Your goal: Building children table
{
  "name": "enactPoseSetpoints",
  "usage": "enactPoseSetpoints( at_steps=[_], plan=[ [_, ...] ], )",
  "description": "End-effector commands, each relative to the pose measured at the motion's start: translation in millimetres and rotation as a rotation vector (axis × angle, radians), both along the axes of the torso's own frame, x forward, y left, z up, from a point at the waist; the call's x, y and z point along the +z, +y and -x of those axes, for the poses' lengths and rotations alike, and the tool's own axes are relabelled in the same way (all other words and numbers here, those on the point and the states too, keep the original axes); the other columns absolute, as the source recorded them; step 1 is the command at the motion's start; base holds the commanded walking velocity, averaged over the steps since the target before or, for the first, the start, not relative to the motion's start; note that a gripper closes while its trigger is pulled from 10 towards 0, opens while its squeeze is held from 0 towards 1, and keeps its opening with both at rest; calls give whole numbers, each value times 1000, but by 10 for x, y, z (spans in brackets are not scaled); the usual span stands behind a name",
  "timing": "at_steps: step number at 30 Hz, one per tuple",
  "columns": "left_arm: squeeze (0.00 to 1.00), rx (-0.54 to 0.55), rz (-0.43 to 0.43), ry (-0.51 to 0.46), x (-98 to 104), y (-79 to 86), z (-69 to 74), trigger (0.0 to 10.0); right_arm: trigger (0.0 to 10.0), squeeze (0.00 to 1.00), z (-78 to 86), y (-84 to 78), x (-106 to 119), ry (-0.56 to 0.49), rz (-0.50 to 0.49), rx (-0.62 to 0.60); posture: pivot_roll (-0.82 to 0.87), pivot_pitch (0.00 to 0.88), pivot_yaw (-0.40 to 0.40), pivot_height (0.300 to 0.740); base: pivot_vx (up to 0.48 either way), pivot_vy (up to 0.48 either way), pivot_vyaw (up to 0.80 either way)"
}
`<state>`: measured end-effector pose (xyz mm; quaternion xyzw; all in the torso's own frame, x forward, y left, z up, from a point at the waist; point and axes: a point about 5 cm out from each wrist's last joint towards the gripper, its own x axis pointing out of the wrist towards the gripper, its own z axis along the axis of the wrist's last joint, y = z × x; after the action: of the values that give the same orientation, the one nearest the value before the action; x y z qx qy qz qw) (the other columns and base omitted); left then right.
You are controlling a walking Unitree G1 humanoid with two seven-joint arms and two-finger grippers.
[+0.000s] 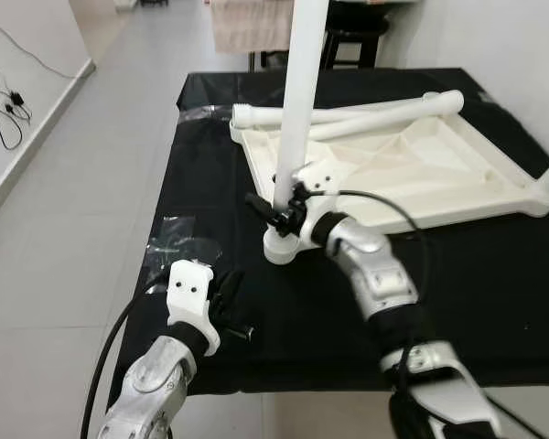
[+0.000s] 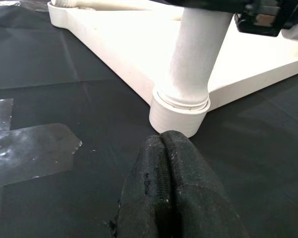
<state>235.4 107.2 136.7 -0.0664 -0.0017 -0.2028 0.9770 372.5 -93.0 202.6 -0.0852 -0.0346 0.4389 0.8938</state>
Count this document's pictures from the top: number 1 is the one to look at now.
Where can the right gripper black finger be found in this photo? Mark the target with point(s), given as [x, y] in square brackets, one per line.
[263, 208]

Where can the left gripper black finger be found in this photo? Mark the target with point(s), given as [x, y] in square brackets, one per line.
[231, 282]

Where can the white plastic table top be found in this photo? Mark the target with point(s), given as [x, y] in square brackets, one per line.
[421, 160]

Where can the black tablecloth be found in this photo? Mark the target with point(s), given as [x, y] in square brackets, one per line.
[284, 320]

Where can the crumpled clear tape patch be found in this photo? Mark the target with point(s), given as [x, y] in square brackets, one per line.
[178, 242]

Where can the clear tape strip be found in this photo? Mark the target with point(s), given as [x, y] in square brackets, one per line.
[201, 113]

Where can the beige fringed cloth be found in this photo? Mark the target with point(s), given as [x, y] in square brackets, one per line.
[247, 27]

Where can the black round stool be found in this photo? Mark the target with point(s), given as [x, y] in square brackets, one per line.
[357, 32]

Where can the small grey tape piece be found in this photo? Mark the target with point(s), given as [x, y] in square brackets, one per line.
[489, 97]

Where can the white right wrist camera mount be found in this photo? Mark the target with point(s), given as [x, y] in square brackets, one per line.
[316, 178]

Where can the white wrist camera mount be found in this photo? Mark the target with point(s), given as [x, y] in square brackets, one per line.
[316, 178]
[188, 288]

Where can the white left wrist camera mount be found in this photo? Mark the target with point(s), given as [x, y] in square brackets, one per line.
[188, 288]

